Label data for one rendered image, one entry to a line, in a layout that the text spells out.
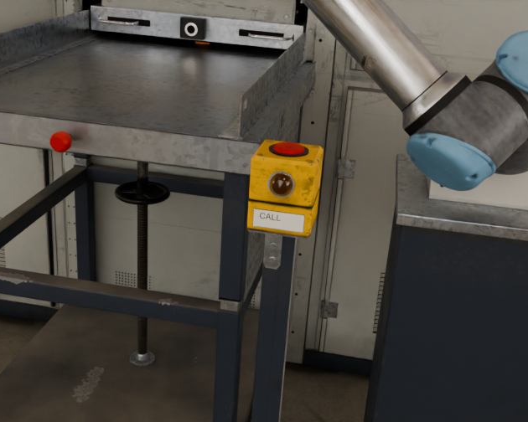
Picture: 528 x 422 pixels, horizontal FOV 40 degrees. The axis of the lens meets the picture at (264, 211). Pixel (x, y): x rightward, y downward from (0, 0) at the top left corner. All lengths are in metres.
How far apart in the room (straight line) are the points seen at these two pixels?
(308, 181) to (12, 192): 1.35
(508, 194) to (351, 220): 0.67
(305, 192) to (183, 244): 1.14
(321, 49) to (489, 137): 0.79
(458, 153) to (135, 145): 0.49
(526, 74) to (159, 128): 0.55
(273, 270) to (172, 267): 1.09
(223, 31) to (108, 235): 0.65
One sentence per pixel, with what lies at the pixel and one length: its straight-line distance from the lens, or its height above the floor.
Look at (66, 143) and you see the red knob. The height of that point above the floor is 0.82.
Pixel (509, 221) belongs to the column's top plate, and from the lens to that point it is 1.19.
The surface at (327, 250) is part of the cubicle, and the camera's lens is 1.91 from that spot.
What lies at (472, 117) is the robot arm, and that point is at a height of 0.93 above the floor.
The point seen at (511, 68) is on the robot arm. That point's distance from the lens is 1.09.
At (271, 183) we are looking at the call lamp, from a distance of 0.86.
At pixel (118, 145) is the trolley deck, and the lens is 1.18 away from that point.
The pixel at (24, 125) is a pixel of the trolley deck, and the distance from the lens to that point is 1.24.
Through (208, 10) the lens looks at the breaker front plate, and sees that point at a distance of 1.84.
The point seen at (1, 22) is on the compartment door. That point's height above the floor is 0.89.
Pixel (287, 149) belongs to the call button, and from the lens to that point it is 0.88.
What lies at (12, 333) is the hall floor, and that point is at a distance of 2.24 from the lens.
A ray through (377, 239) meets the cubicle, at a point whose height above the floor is 0.42.
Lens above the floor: 1.17
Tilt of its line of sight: 23 degrees down
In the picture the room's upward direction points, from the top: 4 degrees clockwise
